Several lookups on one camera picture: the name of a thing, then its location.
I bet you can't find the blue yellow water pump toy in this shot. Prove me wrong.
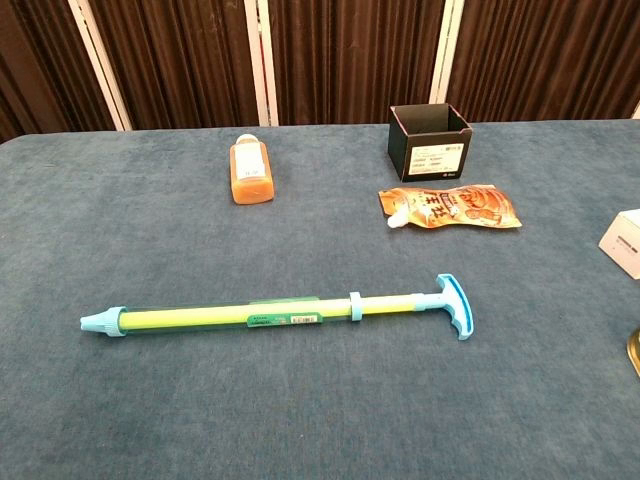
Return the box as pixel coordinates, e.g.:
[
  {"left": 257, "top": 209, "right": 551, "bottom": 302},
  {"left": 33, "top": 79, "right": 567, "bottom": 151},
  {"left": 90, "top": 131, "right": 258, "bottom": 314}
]
[{"left": 122, "top": 273, "right": 475, "bottom": 343}]

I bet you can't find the orange juice bottle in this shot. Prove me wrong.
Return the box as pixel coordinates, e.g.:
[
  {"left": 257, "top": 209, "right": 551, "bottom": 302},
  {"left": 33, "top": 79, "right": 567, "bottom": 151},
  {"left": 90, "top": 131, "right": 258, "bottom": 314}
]
[{"left": 229, "top": 133, "right": 276, "bottom": 205}]

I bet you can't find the black cardboard box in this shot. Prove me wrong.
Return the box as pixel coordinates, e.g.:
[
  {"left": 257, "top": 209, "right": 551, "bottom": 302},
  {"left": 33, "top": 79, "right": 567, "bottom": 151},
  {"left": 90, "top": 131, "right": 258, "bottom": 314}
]
[{"left": 387, "top": 103, "right": 473, "bottom": 183}]

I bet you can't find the orange spout pouch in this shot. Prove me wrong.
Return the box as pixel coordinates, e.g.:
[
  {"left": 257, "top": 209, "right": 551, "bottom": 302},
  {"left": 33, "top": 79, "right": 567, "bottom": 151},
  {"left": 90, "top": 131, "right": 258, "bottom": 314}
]
[{"left": 377, "top": 183, "right": 524, "bottom": 231}]

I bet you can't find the brown curtain panel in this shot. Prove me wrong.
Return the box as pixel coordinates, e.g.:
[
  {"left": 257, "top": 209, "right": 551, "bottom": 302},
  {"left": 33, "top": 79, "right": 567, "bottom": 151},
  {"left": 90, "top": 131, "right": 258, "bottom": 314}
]
[
  {"left": 447, "top": 0, "right": 640, "bottom": 124},
  {"left": 267, "top": 0, "right": 446, "bottom": 126},
  {"left": 87, "top": 0, "right": 262, "bottom": 131},
  {"left": 0, "top": 0, "right": 119, "bottom": 144}
]

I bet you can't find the white cardboard box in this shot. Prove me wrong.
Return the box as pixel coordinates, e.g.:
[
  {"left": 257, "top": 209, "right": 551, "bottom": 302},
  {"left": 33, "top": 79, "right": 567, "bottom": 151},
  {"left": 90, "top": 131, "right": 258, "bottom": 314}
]
[{"left": 598, "top": 209, "right": 640, "bottom": 281}]

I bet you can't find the brass round object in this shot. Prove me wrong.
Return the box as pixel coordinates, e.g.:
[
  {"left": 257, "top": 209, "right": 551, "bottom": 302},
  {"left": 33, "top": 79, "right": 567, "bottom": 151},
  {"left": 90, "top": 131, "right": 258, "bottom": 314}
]
[{"left": 626, "top": 327, "right": 640, "bottom": 377}]

